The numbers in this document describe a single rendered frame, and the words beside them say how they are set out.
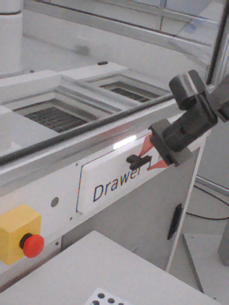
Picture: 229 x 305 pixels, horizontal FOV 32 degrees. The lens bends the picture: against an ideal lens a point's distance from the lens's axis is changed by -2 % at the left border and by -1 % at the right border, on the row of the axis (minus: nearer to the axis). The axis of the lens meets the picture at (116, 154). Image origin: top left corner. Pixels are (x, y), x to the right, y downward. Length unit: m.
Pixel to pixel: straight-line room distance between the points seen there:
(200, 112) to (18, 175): 0.36
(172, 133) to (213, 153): 1.85
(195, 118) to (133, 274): 0.32
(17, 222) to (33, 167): 0.09
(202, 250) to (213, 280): 0.21
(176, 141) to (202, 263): 1.28
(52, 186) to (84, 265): 0.17
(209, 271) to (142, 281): 1.22
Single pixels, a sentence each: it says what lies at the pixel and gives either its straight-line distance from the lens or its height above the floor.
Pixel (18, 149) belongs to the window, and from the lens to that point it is 0.65.
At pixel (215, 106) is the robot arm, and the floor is 1.08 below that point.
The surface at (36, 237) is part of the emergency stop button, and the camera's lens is 0.64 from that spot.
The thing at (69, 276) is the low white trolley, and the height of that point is 0.76.
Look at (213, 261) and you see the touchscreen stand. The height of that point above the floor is 0.04.
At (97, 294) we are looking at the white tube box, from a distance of 0.70.
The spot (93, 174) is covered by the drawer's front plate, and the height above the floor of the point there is 0.91.
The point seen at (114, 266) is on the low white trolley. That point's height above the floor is 0.76.
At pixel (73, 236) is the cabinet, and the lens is 0.90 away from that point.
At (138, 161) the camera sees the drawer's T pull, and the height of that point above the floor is 0.91.
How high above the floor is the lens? 1.31
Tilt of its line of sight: 27 degrees down
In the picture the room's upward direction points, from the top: 9 degrees clockwise
